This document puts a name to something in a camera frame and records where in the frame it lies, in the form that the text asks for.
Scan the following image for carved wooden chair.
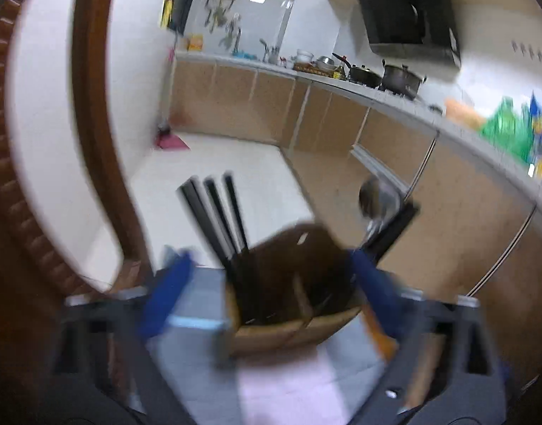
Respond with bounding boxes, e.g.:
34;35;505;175
0;0;156;425

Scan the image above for black range hood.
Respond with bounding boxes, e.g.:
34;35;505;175
354;0;462;69

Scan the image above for grey pink patterned cloth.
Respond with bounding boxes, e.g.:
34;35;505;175
147;248;396;425

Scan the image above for orange plastic bag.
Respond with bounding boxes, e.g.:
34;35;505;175
443;97;486;129

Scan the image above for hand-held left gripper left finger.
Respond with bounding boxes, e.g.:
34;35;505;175
51;251;196;425

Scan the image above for chrome sink faucet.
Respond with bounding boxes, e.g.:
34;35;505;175
229;22;246;54

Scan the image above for bundle of black chopsticks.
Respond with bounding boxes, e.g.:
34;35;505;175
178;172;421;319

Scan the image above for chrome pull-out tap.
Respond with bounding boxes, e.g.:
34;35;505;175
258;39;280;63

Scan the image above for black wok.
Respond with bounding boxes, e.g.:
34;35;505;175
332;52;384;88

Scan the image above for blue snack bag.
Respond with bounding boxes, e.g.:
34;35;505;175
529;93;542;182

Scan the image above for black lidded cooking pot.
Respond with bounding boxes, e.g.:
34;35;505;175
381;63;426;100

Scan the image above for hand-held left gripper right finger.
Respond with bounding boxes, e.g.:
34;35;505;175
351;250;508;425

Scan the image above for pink floor mat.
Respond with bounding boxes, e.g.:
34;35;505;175
155;133;191;151

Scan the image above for row of wall hooks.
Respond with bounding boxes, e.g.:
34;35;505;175
510;40;542;65

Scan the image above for tan kitchen base cabinets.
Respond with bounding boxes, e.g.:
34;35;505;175
169;57;542;390

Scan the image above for stainless steel ladle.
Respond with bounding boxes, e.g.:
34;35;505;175
358;175;407;249

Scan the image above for wooden slatted utensil holder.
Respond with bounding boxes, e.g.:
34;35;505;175
224;223;364;357

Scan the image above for green plastic bag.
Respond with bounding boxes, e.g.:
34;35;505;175
480;96;535;162

